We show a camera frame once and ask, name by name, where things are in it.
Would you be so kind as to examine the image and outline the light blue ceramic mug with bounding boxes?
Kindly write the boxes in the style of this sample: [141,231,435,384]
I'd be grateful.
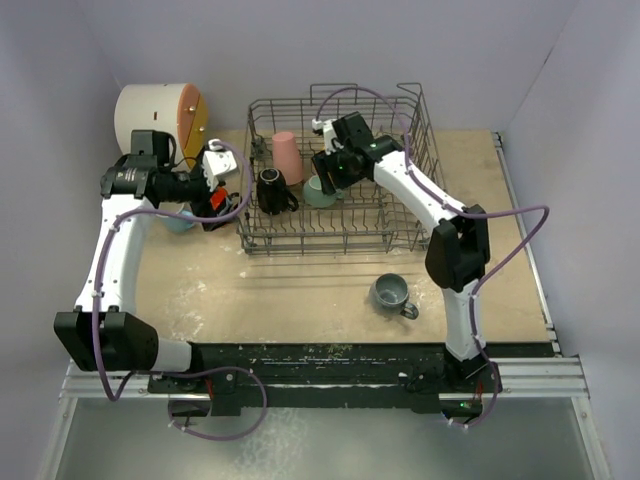
[157,209,195,234]

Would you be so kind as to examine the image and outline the sage green ceramic mug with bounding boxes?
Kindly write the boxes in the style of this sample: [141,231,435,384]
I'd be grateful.
[303,175,344,208]

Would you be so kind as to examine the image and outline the grey blue round mug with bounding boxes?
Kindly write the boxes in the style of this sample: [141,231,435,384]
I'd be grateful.
[369,273,419,320]

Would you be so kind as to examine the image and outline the orange ceramic mug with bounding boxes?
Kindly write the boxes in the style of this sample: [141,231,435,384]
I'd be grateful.
[210,187,240,216]

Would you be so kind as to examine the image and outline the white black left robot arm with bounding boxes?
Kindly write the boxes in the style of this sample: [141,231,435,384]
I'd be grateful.
[54,130,248,392]

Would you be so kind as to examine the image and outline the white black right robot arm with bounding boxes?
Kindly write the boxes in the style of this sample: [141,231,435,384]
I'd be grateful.
[312,112,490,391]

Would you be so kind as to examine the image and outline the pink plastic tumbler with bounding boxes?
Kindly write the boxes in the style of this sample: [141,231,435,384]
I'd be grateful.
[272,131,304,186]

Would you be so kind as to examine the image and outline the black ceramic mug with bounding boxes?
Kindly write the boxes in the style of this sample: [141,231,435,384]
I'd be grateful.
[256,168,299,215]

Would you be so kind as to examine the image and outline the white round drawer cabinet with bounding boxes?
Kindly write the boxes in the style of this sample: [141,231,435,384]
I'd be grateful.
[114,83,209,170]

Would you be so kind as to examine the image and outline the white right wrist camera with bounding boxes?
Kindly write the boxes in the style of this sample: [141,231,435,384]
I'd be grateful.
[312,119,343,154]

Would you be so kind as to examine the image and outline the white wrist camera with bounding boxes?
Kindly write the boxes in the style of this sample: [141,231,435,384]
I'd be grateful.
[312,119,343,154]
[201,139,238,192]

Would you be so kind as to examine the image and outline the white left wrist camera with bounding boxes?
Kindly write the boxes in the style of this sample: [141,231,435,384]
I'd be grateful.
[201,139,238,192]

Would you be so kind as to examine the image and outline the grey wire dish rack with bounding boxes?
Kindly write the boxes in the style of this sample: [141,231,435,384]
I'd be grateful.
[237,82,445,255]

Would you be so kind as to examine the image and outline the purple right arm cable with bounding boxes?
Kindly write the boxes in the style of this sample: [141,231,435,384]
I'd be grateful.
[314,86,551,431]

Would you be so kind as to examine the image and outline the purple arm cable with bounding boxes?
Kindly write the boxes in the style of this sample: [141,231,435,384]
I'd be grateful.
[314,86,551,431]
[92,139,268,442]

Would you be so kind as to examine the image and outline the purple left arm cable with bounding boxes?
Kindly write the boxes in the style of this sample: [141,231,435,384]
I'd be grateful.
[92,139,268,442]

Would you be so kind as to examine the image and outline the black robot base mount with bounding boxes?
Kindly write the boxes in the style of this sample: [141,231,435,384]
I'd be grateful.
[148,342,553,416]

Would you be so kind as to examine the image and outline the aluminium frame rail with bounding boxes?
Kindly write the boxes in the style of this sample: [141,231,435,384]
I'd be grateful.
[497,357,589,398]

